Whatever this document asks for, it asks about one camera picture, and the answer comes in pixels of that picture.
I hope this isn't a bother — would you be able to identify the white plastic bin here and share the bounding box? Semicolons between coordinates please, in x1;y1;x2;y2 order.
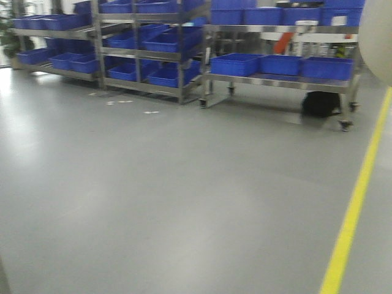
358;0;391;86

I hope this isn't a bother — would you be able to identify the blue crate middle rack bottom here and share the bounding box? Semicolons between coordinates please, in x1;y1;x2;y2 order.
148;61;200;88

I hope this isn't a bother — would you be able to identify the blue crate rack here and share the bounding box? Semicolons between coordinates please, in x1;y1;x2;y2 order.
142;26;203;53
49;53;99;74
148;61;200;88
12;14;92;31

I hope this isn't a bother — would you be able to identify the blue crate cart lower left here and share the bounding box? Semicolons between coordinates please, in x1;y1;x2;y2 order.
210;53;263;77

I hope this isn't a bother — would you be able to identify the blue crate cart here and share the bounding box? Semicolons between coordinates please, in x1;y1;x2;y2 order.
300;56;354;80
258;55;302;76
211;9;244;25
244;7;283;25
210;53;263;77
281;7;322;26

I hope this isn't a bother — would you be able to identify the middle steel flow rack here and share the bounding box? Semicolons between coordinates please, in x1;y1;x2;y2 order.
91;1;210;104

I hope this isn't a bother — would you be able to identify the steel flow rack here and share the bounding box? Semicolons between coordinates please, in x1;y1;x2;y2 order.
91;1;210;104
9;0;107;89

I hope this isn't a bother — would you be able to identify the blue crate middle rack centre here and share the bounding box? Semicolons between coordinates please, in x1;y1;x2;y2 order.
142;26;203;53

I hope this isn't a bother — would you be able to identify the blue crate cart lower middle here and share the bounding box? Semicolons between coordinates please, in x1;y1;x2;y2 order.
258;55;302;76

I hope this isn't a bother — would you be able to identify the black bag under cart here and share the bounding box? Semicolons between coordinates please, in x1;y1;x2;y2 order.
301;91;342;118

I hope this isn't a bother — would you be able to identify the blue crate cart upper left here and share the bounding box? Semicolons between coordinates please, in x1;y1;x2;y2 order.
211;9;244;25

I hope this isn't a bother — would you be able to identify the blue crate cart lower right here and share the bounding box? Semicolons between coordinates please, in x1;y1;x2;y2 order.
300;56;354;80

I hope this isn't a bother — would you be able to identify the blue crate left rack bottom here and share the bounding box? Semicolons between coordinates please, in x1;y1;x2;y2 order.
49;53;99;74

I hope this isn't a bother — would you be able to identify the blue crate cart upper middle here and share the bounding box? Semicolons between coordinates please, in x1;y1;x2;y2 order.
244;7;283;25

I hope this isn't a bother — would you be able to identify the right steel wheeled cart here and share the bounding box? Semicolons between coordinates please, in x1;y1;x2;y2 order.
199;24;363;132

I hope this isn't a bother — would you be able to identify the blue crate cart upper right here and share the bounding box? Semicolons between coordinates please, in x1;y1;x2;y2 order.
281;7;322;26

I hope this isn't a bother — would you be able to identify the left steel flow rack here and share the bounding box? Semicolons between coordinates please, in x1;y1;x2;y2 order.
9;0;107;89

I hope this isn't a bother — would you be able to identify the blue crate left rack top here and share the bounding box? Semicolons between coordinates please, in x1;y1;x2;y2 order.
12;14;92;31

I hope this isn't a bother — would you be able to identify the green potted plant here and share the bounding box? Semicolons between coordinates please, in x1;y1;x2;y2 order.
1;1;35;59

